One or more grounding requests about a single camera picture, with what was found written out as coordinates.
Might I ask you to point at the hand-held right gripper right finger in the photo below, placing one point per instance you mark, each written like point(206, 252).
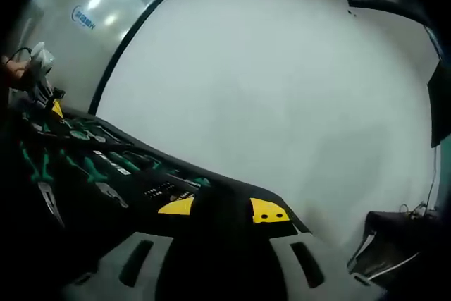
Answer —
point(336, 278)

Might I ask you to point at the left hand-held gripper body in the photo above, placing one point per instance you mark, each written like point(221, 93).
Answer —
point(40, 61)

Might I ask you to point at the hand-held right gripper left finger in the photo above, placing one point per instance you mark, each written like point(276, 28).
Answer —
point(105, 273)

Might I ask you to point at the black toolbox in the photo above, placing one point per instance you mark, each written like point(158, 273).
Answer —
point(81, 191)

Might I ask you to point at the row of screwdriver bits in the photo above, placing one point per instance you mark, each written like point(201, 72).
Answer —
point(169, 193)

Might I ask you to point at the person's left hand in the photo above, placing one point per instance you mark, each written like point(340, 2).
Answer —
point(14, 68)

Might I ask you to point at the black side table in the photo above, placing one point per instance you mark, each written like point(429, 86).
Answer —
point(394, 230)

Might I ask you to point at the black glass partition frame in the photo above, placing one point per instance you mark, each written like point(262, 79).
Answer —
point(93, 103)

